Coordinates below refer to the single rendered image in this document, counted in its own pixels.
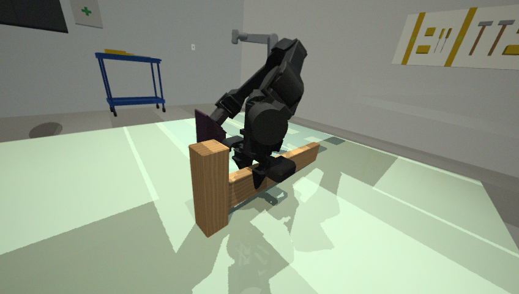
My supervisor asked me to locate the brown wooden board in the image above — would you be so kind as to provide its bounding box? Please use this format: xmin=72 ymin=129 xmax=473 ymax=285
xmin=228 ymin=142 xmax=320 ymax=210

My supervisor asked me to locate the wooden post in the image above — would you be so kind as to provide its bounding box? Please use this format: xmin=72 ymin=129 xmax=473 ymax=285
xmin=189 ymin=139 xmax=230 ymax=238

